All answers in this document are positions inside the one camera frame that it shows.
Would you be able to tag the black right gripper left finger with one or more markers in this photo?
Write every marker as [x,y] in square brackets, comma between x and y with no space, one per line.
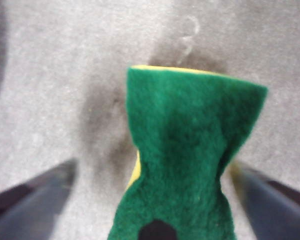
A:
[32,200]

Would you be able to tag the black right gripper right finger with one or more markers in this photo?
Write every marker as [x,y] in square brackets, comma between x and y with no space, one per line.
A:
[272,205]

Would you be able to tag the yellow sponge with green pad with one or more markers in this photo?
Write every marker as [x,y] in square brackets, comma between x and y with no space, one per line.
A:
[187,150]

